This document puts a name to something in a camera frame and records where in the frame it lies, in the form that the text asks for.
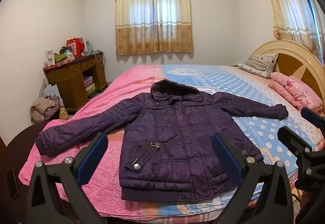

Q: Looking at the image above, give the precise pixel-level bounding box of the red gift box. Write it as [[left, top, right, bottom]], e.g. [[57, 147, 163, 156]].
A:
[[66, 37, 85, 59]]

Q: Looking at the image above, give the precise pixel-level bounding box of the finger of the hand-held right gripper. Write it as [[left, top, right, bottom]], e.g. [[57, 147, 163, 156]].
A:
[[277, 126, 315, 176], [301, 107, 325, 129]]

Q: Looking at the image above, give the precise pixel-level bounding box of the grey patterned pillow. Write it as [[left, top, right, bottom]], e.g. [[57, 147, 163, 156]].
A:
[[236, 53, 279, 79]]

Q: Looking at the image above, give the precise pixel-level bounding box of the dark brown round table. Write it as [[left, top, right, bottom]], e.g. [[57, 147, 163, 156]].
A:
[[0, 121, 77, 224]]

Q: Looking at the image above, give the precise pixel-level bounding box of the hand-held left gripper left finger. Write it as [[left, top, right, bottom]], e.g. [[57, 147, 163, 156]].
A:
[[25, 133, 109, 224]]

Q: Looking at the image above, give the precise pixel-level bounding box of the brown wooden desk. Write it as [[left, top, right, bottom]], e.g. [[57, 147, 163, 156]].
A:
[[43, 51, 108, 113]]

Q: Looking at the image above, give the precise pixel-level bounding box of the beige patterned curtain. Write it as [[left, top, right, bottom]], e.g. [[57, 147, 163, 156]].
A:
[[115, 0, 194, 56], [255, 0, 322, 57]]

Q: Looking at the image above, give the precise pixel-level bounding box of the bed with printed sheet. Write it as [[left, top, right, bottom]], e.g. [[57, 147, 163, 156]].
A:
[[19, 63, 325, 224]]

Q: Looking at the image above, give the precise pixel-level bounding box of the white greeting card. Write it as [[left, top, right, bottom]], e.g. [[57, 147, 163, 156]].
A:
[[46, 49, 56, 67]]

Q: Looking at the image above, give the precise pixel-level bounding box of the black phone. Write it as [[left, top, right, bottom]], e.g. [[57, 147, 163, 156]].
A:
[[6, 169, 20, 200]]

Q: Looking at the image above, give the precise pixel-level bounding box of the stack of colourful boxes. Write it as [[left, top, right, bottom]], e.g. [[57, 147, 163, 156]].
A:
[[84, 76, 96, 99]]

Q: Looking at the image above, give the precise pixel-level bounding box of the cream wooden headboard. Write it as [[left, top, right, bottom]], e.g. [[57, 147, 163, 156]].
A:
[[250, 40, 325, 113]]

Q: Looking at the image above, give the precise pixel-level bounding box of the pile of clothes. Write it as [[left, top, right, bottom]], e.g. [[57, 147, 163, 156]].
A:
[[30, 96, 61, 123]]

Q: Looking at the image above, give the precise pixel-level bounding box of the pink folded blanket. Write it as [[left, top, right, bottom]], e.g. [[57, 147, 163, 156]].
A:
[[269, 72, 324, 113]]

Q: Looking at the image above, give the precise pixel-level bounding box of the purple padded jacket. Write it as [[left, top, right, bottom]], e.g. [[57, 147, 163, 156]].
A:
[[35, 80, 289, 201]]

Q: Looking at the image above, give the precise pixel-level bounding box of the white paper bag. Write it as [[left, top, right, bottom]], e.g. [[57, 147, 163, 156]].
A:
[[42, 84, 60, 100]]

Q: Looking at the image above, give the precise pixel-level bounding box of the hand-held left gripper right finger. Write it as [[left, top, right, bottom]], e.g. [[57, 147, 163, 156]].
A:
[[212, 134, 295, 224]]

